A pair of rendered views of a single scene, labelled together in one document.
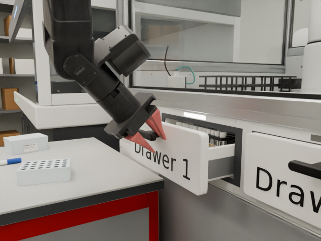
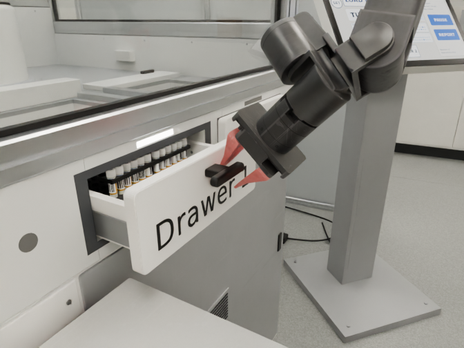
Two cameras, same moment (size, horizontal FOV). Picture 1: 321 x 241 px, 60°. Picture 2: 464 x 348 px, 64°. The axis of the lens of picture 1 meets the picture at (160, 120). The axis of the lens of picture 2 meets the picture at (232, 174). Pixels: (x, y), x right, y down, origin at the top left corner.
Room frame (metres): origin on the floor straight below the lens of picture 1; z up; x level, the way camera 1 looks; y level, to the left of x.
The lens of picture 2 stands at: (0.79, 0.44, 1.10)
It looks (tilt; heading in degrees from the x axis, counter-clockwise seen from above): 23 degrees down; 241
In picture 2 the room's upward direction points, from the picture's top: straight up
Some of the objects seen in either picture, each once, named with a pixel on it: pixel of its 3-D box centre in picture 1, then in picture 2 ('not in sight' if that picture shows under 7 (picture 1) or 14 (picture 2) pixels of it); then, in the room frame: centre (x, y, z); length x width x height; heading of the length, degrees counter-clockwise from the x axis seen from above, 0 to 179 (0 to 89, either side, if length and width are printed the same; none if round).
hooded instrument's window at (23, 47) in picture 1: (99, 65); not in sight; (2.28, 0.50, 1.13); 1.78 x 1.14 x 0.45; 30
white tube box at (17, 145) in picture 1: (26, 143); not in sight; (1.00, 0.49, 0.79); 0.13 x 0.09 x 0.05; 134
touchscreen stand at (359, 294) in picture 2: not in sight; (371, 181); (-0.34, -0.45, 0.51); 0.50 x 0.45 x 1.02; 79
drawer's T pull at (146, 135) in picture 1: (150, 134); (220, 172); (0.57, 0.02, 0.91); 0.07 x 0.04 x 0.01; 30
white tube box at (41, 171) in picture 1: (46, 170); not in sight; (0.71, 0.30, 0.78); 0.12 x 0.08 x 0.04; 105
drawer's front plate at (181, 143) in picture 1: (161, 147); (205, 188); (0.58, 0.00, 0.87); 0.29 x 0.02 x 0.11; 30
